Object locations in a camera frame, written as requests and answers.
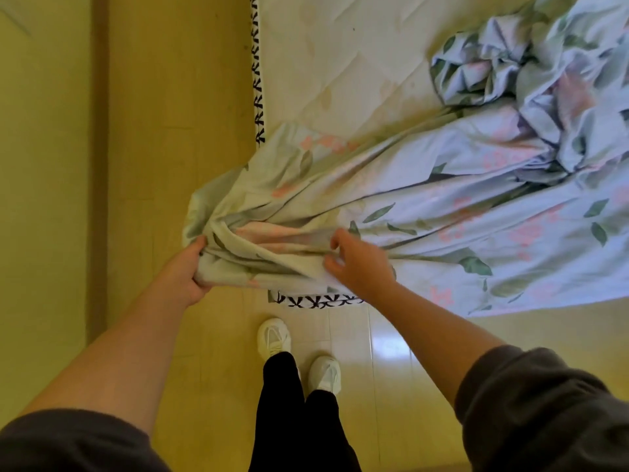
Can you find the floral leaf print bed sheet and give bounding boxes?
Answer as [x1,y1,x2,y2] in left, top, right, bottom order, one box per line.
[181,0,629,318]

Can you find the dark grey left sleeve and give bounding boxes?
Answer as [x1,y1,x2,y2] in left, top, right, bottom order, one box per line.
[0,408,170,472]

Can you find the dark grey right sleeve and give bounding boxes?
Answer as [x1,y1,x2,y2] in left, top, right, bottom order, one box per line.
[454,344,629,472]

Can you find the person's white right shoe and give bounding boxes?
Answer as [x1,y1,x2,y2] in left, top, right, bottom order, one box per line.
[307,356,343,397]

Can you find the person's right hand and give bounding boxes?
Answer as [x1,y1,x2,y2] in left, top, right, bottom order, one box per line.
[322,228,398,305]

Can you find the person's white shoe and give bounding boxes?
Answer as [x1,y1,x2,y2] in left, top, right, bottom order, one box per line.
[307,356,343,397]
[256,317,294,362]

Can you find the dark grey sleeve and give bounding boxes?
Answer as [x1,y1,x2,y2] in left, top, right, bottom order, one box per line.
[0,408,170,472]
[454,344,629,472]

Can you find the person's left hand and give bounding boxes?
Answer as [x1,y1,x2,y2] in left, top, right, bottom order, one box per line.
[147,234,213,310]

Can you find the white quilted mattress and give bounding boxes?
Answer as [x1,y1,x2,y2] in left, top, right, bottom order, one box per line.
[249,0,539,310]

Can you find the person's right forearm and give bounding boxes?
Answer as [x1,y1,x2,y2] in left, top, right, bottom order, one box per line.
[373,282,507,408]

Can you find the person's white left shoe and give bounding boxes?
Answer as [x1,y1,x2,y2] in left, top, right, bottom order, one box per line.
[256,317,294,362]

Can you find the person's black trousers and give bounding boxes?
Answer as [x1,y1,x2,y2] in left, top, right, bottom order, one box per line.
[248,351,362,472]

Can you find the person's left forearm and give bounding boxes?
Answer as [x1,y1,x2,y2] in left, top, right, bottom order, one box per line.
[17,289,190,436]

